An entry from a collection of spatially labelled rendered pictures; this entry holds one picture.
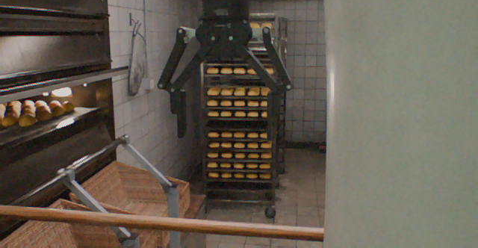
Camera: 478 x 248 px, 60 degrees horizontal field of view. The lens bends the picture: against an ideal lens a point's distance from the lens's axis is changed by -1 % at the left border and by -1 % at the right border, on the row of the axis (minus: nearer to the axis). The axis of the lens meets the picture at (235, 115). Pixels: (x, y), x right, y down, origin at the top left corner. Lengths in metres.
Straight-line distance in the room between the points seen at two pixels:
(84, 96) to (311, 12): 3.84
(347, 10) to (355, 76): 0.02
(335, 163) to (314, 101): 5.73
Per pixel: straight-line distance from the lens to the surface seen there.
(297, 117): 5.94
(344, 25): 0.16
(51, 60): 2.07
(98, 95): 2.63
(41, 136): 2.03
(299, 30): 5.82
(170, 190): 1.89
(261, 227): 0.95
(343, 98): 0.16
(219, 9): 0.58
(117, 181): 2.64
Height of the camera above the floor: 1.62
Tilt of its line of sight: 11 degrees down
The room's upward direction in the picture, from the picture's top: straight up
